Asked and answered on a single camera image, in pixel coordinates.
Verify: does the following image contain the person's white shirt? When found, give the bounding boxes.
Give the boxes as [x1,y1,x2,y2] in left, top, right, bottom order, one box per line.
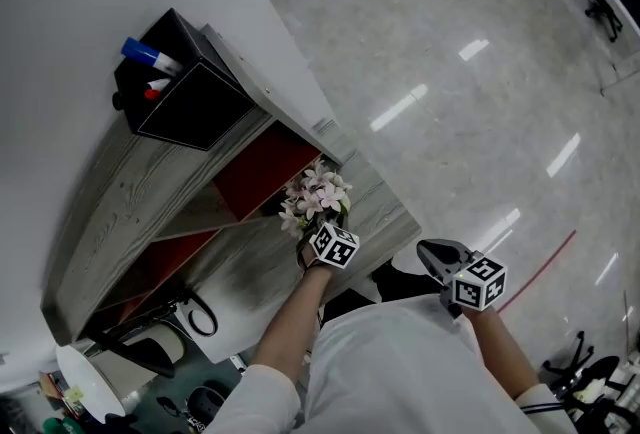
[202,294,579,434]

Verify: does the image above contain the person's right forearm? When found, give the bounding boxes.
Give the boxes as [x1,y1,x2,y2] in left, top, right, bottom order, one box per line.
[461,305,543,401]

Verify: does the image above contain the white partition panel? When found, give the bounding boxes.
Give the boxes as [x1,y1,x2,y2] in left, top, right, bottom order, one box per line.
[199,23,347,164]

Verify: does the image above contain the black office chair base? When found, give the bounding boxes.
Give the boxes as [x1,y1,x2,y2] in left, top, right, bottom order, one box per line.
[541,330,622,396]
[578,0,626,44]

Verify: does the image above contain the person's dark trousers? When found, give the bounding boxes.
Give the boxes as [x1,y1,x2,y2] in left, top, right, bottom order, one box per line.
[319,258,447,324]

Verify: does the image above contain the black square pen holder box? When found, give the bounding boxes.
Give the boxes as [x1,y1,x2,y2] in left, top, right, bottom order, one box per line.
[111,7,257,153]

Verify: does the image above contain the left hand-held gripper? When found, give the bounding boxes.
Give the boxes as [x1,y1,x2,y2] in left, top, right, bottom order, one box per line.
[295,220,361,272]

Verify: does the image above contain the black cable loop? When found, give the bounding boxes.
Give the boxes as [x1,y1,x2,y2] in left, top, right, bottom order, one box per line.
[186,293,219,338]

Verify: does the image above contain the person's left forearm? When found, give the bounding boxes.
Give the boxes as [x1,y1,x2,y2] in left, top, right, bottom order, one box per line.
[247,264,336,373]

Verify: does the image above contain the pink artificial flowers bunch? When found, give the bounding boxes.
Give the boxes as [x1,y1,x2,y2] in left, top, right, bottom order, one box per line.
[278,158,354,241]

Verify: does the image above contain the red-capped white marker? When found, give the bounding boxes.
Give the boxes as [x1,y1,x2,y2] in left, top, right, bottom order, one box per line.
[143,77,174,102]

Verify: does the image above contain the grey wooden shelf unit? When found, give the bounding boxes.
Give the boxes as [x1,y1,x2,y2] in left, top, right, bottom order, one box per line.
[39,105,424,348]

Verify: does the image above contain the blue-capped white marker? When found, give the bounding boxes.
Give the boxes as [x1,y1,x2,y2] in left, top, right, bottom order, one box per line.
[120,36,184,76]

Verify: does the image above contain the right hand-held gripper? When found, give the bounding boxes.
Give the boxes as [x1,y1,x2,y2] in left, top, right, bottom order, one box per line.
[415,238,509,319]

